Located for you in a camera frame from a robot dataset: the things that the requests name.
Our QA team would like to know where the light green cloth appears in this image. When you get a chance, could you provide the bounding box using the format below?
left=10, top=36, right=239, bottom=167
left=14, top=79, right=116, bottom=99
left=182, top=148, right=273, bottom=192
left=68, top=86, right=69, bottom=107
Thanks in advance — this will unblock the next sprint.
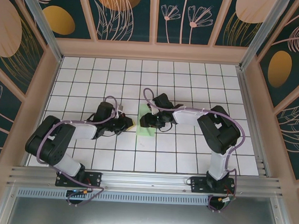
left=135, top=103, right=158, bottom=138

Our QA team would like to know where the grey metal sheet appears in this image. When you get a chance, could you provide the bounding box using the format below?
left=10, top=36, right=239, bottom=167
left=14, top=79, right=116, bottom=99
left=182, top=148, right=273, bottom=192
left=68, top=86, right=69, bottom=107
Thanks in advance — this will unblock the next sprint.
left=5, top=193, right=284, bottom=224

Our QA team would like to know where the long aluminium mounting rail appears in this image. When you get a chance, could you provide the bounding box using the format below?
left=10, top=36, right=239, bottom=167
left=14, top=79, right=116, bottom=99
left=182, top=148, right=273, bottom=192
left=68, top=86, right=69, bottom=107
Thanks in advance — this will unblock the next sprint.
left=7, top=161, right=284, bottom=202

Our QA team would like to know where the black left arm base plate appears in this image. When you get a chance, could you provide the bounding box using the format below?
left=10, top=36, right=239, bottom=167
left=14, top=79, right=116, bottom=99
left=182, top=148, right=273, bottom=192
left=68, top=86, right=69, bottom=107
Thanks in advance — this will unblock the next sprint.
left=55, top=169, right=103, bottom=190

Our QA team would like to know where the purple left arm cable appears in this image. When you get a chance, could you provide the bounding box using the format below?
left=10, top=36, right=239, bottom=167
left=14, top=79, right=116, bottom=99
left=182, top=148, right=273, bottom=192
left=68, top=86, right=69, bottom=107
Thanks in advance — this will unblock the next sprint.
left=33, top=92, right=120, bottom=209

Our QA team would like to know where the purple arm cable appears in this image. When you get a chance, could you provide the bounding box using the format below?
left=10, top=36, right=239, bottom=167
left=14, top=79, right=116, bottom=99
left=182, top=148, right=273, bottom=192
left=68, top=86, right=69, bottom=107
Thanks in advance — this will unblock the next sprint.
left=33, top=92, right=120, bottom=209
left=135, top=87, right=248, bottom=214

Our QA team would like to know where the slotted grey cable duct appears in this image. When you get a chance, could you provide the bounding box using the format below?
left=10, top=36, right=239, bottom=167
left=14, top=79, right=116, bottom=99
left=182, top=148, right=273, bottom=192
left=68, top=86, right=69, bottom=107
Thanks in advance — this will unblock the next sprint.
left=17, top=185, right=211, bottom=208

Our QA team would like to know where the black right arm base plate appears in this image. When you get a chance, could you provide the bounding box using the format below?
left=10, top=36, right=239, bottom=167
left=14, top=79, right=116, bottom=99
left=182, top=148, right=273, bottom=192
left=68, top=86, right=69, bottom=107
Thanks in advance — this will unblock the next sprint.
left=189, top=175, right=237, bottom=197

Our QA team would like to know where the aluminium side rail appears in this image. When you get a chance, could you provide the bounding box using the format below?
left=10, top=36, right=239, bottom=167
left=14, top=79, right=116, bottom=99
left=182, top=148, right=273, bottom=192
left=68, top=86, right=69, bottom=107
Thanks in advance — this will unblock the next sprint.
left=231, top=68, right=278, bottom=178

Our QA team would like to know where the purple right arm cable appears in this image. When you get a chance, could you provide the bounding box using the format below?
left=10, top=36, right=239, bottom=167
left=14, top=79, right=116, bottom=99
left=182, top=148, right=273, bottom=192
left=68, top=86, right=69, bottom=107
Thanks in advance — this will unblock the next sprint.
left=135, top=87, right=248, bottom=214

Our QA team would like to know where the aluminium corner post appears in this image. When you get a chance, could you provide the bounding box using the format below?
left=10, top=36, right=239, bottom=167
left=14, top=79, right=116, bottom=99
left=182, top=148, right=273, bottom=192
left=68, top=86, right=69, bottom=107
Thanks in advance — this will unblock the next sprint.
left=240, top=0, right=291, bottom=72
left=10, top=0, right=67, bottom=61

